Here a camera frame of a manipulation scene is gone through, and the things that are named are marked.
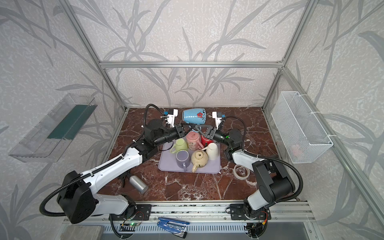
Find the white mug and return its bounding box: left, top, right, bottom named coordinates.
left=206, top=143, right=220, bottom=161

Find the light green mug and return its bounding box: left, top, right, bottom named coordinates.
left=170, top=139, right=189, bottom=154

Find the pink patterned mug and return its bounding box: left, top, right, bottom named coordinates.
left=186, top=131, right=204, bottom=151

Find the blue mug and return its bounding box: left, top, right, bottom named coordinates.
left=182, top=108, right=207, bottom=125

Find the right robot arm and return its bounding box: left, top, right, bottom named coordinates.
left=194, top=125, right=304, bottom=218

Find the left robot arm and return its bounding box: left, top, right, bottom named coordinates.
left=39, top=119, right=186, bottom=224

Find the red mug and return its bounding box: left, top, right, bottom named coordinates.
left=201, top=135, right=214, bottom=148

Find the purple mug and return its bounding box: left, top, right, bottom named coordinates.
left=176, top=150, right=191, bottom=172

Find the clear tape roll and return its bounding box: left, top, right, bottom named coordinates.
left=233, top=165, right=251, bottom=181

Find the lavender plastic tray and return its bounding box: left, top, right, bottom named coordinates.
left=159, top=137, right=221, bottom=174

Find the silver metal can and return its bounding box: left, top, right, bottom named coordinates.
left=129, top=176, right=149, bottom=195

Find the green circuit board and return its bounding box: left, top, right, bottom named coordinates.
left=119, top=222, right=142, bottom=232

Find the blue stapler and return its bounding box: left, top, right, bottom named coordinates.
left=157, top=218, right=190, bottom=239

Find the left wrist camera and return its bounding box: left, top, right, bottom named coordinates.
left=164, top=109, right=179, bottom=128

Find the white wire basket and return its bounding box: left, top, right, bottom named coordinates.
left=272, top=91, right=333, bottom=164

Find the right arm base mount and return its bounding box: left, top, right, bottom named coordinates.
left=225, top=203, right=272, bottom=221

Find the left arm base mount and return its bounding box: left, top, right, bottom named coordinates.
left=109, top=200, right=152, bottom=221

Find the aluminium frame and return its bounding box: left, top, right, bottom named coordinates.
left=59, top=1, right=384, bottom=225

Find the clear plastic wall bin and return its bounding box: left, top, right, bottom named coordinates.
left=9, top=94, right=98, bottom=163

